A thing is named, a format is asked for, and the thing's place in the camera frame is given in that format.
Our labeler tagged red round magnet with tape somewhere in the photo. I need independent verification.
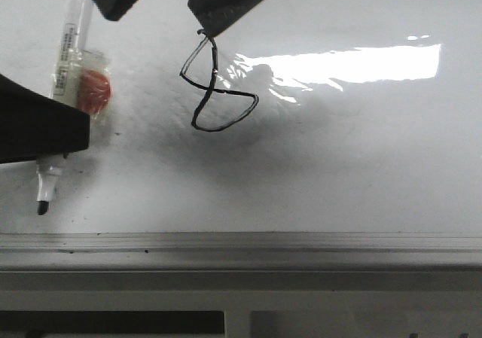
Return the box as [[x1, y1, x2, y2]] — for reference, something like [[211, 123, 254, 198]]
[[75, 50, 112, 121]]

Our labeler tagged white whiteboard with aluminium frame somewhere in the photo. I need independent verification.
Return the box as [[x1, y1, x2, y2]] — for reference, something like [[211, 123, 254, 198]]
[[1, 0, 481, 270]]

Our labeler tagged white table frame below whiteboard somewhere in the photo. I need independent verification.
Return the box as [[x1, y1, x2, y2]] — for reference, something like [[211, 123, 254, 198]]
[[1, 269, 481, 337]]

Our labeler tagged white black whiteboard marker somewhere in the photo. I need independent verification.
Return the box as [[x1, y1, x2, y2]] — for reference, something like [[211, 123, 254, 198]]
[[36, 0, 93, 215]]

